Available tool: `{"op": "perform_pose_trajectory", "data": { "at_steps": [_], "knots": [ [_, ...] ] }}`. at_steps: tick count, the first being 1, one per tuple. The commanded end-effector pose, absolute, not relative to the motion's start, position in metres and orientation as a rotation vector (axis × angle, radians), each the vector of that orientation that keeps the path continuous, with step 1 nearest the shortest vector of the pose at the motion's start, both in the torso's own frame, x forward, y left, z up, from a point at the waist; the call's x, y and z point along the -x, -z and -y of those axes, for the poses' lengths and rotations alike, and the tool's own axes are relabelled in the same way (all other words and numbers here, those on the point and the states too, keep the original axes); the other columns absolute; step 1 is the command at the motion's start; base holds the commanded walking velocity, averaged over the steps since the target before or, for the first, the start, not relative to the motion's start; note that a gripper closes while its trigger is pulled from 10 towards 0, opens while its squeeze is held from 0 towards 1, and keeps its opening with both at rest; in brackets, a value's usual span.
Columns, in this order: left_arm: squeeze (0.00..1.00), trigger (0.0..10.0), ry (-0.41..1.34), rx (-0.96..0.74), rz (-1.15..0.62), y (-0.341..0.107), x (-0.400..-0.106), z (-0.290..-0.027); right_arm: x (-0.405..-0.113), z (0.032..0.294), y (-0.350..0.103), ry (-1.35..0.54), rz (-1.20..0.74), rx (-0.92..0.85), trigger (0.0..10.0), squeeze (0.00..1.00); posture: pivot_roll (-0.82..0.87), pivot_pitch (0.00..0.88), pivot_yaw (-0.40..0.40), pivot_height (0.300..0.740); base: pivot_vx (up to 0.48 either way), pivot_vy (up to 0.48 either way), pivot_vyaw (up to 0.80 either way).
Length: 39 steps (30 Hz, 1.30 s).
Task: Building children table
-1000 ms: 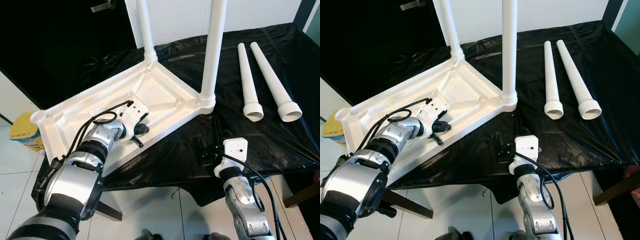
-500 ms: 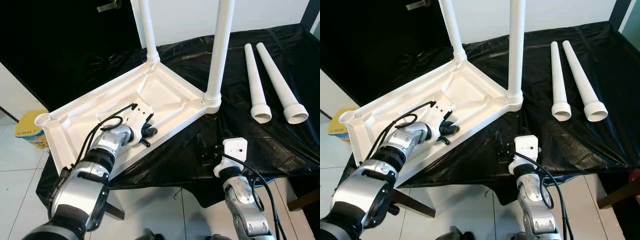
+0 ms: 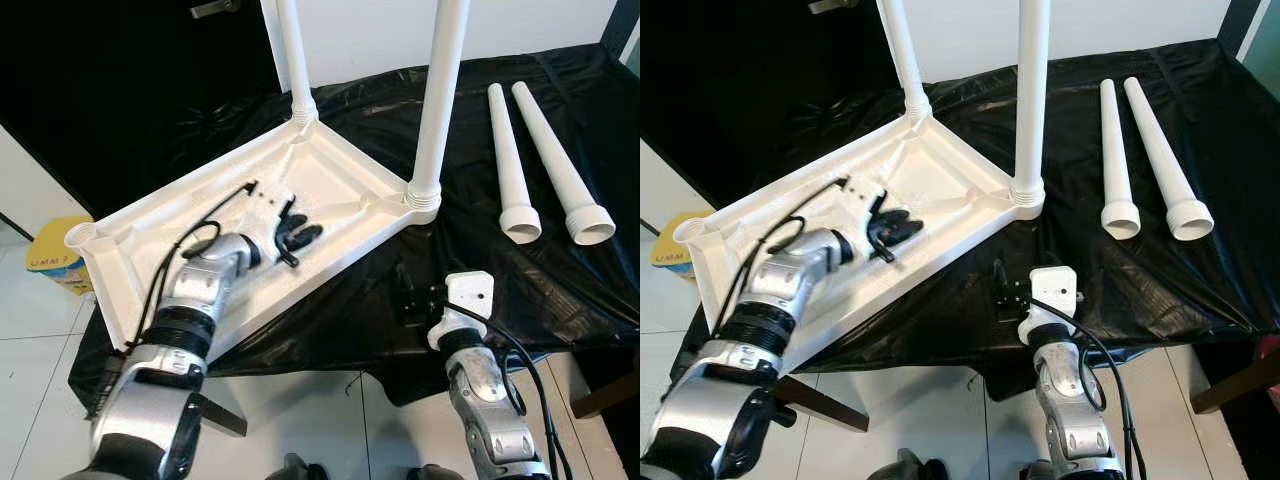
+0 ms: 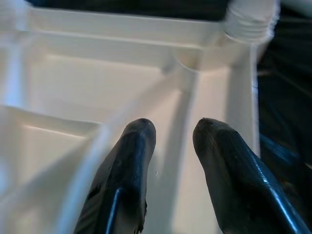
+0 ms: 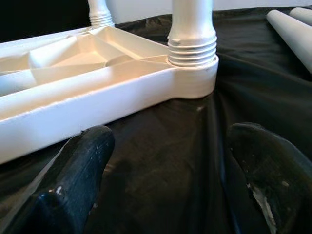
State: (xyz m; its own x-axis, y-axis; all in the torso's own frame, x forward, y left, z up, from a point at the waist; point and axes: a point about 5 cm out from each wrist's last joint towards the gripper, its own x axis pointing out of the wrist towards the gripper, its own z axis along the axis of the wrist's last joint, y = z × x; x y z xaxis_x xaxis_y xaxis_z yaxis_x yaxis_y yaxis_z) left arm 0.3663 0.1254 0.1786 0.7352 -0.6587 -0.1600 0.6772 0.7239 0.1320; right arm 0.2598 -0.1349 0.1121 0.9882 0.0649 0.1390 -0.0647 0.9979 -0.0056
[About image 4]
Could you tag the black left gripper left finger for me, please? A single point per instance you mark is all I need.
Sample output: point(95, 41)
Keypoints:
point(124, 185)

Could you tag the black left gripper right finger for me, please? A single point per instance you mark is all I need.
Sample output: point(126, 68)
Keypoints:
point(239, 185)

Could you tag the black plastic table cloth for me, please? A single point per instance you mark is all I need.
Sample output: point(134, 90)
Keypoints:
point(285, 97)

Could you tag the white plastic table top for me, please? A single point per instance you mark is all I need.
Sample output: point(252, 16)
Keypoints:
point(73, 85)

